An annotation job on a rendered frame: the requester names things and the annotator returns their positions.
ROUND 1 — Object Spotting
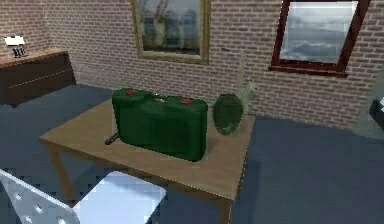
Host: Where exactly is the dark green vase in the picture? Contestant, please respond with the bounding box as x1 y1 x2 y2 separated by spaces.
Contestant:
212 93 245 136

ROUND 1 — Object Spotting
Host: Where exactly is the green suitcase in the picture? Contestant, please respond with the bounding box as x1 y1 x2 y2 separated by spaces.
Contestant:
111 87 209 163

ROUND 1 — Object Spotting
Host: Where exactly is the wooden table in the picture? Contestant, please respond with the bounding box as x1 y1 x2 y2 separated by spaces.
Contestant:
38 98 256 224

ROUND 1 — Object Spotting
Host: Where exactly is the small black remote control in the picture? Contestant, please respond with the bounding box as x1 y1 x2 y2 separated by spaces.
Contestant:
104 132 120 146

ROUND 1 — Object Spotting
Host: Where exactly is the gold framed picture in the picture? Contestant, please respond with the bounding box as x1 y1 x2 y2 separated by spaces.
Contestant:
130 0 212 66

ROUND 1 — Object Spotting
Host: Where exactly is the white chair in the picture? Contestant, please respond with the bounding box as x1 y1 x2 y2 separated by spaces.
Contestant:
0 168 167 224

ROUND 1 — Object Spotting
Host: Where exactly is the dark red framed window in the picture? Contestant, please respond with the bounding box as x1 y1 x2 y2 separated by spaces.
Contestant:
268 0 372 78

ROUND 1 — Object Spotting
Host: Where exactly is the dark brown chest of drawers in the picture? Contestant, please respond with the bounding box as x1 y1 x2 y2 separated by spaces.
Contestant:
0 48 77 108

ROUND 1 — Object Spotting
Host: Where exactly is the black object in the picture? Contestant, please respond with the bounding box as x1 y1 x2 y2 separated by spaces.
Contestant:
368 97 384 131

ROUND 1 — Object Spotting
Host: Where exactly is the white shade table lamp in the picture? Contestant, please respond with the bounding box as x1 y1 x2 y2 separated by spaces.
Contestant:
3 34 27 59

